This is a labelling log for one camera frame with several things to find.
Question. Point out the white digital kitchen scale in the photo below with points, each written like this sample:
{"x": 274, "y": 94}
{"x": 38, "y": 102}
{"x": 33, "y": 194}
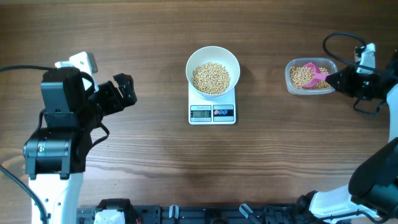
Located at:
{"x": 211, "y": 111}

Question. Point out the pink plastic measuring scoop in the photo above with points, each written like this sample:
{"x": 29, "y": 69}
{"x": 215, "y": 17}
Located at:
{"x": 317, "y": 75}

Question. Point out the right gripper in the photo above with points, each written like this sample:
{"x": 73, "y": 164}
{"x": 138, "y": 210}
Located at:
{"x": 346, "y": 85}

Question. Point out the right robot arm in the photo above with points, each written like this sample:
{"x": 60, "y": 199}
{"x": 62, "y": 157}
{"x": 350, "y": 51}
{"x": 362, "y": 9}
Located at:
{"x": 372, "y": 189}

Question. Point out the clear plastic container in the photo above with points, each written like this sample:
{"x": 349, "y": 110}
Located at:
{"x": 300, "y": 62}

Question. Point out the soybeans in white bowl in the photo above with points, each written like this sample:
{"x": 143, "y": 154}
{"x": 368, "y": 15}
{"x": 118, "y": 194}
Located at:
{"x": 211, "y": 78}

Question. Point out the white bowl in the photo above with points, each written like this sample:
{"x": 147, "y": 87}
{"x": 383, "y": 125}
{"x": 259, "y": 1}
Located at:
{"x": 217, "y": 55}

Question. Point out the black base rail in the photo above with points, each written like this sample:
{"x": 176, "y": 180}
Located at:
{"x": 155, "y": 214}

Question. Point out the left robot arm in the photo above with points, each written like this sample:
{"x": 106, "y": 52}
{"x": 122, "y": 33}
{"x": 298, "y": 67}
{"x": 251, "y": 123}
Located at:
{"x": 55, "y": 155}

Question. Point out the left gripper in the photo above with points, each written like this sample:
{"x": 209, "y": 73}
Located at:
{"x": 117, "y": 100}

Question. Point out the pile of soybeans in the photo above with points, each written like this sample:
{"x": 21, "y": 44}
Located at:
{"x": 301, "y": 76}

